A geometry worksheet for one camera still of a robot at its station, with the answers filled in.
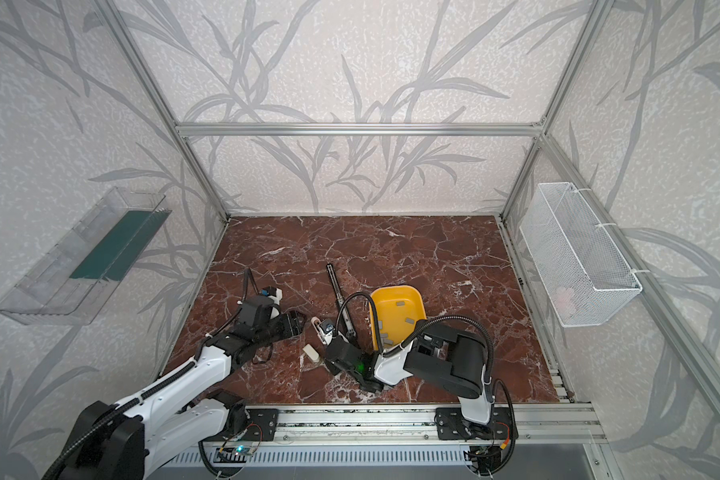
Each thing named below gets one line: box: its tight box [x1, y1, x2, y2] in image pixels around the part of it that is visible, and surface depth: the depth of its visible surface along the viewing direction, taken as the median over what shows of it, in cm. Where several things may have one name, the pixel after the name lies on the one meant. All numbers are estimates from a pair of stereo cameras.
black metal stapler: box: [326, 262, 357, 338], surface depth 98 cm
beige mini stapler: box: [302, 343, 320, 362], surface depth 84 cm
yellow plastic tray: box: [369, 285, 427, 351], surface depth 95 cm
